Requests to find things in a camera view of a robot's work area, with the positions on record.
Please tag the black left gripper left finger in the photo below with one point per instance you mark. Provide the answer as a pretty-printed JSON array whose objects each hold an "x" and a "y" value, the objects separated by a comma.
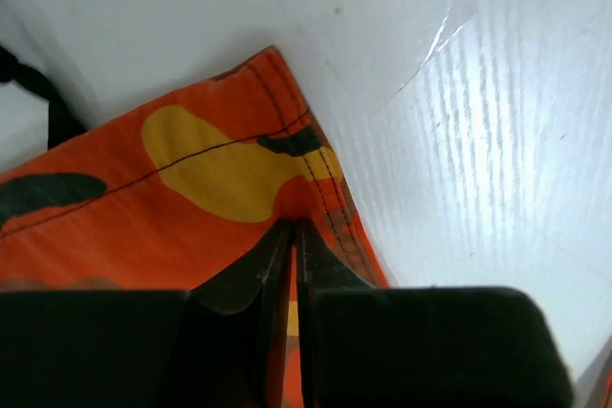
[{"x": 219, "y": 345}]

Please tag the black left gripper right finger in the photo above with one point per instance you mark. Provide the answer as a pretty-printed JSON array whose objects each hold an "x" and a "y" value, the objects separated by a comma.
[{"x": 362, "y": 346}]

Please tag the orange camouflage trousers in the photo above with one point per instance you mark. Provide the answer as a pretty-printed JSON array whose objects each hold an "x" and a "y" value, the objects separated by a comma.
[{"x": 170, "y": 194}]

